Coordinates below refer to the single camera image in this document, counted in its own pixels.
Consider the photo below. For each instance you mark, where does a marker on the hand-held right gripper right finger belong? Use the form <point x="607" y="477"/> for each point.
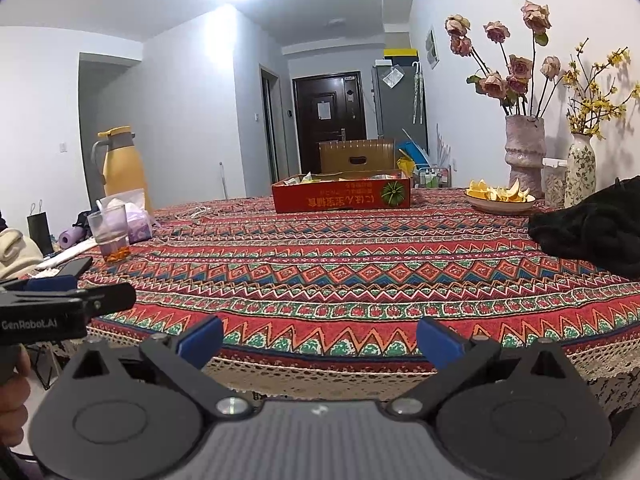
<point x="439" y="342"/>

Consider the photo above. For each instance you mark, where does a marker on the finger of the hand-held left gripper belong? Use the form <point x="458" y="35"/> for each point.
<point x="107" y="299"/>
<point x="50" y="284"/>

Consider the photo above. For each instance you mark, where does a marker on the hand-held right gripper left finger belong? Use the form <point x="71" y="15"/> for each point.
<point x="201" y="341"/>

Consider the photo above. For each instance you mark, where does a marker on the white-orange snack packet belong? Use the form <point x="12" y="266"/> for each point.
<point x="387" y="177"/>

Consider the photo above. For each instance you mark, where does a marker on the red cardboard box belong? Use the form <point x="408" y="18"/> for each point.
<point x="330" y="197"/>

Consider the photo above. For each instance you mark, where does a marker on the person's left hand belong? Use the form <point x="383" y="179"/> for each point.
<point x="12" y="410"/>

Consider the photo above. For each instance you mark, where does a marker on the black smartphone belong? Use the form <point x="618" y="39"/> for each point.
<point x="72" y="267"/>

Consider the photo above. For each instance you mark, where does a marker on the white cloth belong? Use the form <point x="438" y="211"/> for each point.
<point x="65" y="256"/>

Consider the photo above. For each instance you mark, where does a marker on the cream cloth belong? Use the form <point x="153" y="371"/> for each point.
<point x="17" y="252"/>

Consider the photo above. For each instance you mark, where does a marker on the purple yoga mat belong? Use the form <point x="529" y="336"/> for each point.
<point x="75" y="239"/>

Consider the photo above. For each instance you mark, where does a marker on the black paper bag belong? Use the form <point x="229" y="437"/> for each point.
<point x="40" y="232"/>

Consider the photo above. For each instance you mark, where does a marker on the glass cup with goji berries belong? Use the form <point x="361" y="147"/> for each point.
<point x="111" y="240"/>

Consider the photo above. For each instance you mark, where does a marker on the purple tissue pack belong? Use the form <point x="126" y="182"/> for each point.
<point x="140" y="227"/>

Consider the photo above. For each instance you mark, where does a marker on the red patterned tablecloth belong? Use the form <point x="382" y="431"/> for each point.
<point x="330" y="280"/>

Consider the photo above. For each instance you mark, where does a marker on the yellow thermos jug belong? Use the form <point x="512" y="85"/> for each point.
<point x="125" y="170"/>

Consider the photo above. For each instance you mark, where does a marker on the bowl of yellow peels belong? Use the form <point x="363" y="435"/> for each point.
<point x="500" y="206"/>

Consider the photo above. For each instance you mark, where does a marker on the pile of orange peels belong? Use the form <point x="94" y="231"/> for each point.
<point x="500" y="194"/>

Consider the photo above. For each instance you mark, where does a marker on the white mop stick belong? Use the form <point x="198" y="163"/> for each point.
<point x="223" y="180"/>

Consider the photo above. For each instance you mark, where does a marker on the black cloth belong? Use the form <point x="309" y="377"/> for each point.
<point x="590" y="230"/>

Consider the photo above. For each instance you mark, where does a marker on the blue bag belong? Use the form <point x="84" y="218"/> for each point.
<point x="410" y="152"/>

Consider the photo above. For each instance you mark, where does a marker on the glass jar with lid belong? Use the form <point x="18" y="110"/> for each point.
<point x="554" y="182"/>

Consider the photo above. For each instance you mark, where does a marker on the pink ceramic vase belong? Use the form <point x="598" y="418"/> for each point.
<point x="525" y="155"/>

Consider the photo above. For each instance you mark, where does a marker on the white floral vase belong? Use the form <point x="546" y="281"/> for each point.
<point x="580" y="172"/>

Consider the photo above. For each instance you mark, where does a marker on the grey refrigerator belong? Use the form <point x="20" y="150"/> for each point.
<point x="395" y="110"/>

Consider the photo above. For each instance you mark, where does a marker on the dark brown entrance door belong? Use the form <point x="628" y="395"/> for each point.
<point x="325" y="135"/>

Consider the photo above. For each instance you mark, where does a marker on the white hanging umbrella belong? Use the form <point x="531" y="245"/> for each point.
<point x="418" y="92"/>

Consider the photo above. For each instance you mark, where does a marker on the white paper on door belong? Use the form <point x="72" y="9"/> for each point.
<point x="323" y="111"/>

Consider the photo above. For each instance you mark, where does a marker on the paper sheet on refrigerator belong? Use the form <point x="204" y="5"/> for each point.
<point x="393" y="77"/>

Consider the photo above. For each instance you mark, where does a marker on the bunch of dried pink roses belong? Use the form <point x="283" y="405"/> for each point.
<point x="517" y="80"/>

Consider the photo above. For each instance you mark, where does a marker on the yellow flower branches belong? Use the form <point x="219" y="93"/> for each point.
<point x="597" y="102"/>

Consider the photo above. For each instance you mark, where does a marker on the yellow and black box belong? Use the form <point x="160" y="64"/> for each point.
<point x="401" y="53"/>

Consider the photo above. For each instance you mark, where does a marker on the grey interior door frame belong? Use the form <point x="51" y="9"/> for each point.
<point x="270" y="130"/>

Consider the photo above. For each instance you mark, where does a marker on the wall picture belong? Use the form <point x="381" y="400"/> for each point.
<point x="432" y="46"/>

